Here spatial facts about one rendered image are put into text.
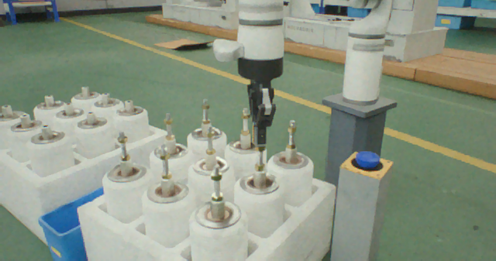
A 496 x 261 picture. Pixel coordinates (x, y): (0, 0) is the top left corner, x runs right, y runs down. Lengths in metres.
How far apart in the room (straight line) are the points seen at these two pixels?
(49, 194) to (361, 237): 0.69
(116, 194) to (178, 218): 0.14
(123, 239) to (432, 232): 0.76
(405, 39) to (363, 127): 1.69
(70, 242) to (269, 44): 0.59
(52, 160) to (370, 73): 0.80
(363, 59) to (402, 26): 1.76
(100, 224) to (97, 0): 6.50
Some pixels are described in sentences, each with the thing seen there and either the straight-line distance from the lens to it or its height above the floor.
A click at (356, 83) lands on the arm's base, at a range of 1.00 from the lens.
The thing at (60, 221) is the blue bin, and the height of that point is 0.09.
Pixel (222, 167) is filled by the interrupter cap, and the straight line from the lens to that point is 0.76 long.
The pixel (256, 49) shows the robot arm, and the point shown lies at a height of 0.51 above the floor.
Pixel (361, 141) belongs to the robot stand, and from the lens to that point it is 1.02.
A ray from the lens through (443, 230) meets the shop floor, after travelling 1.12.
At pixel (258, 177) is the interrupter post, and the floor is 0.27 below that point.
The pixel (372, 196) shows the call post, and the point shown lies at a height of 0.28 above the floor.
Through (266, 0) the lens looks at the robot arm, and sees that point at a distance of 0.57.
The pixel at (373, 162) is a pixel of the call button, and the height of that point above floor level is 0.33.
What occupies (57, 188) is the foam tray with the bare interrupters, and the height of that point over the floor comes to 0.15.
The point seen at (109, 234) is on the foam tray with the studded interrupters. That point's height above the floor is 0.16.
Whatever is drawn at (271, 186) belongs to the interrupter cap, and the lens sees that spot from 0.70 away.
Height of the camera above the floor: 0.62
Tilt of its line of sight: 22 degrees down
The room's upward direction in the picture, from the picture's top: straight up
